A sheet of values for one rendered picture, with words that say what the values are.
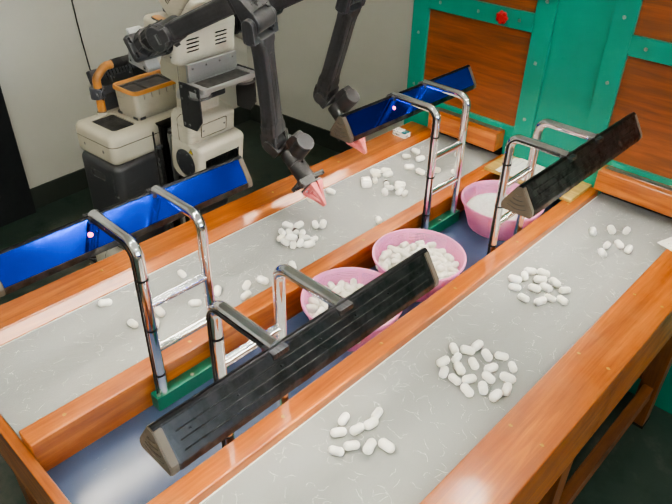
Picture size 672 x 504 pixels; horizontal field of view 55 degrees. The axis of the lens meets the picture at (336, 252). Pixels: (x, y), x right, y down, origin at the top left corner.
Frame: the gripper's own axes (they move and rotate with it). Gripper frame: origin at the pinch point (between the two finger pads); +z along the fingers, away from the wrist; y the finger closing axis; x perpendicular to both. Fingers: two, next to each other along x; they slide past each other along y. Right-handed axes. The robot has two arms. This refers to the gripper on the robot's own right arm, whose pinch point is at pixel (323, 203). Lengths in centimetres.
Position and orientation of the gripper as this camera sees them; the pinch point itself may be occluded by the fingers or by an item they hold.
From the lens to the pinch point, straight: 199.3
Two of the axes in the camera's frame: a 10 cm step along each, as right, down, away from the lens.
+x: -4.5, 3.9, 8.1
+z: 5.6, 8.2, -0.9
